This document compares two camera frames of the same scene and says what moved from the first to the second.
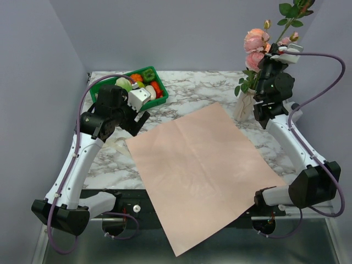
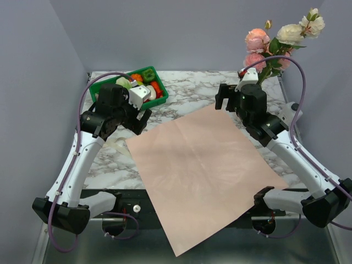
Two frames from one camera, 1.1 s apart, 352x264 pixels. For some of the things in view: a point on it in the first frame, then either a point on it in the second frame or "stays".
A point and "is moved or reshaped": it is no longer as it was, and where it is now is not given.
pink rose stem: [286, 40] is moved or reshaped
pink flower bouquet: [256, 44] stays
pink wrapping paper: [201, 172] stays
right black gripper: [267, 59] → [226, 91]
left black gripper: [128, 125] stays
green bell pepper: [148, 75] stays
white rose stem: [297, 9] → [311, 25]
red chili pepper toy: [159, 92] stays
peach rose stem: [256, 40] stays
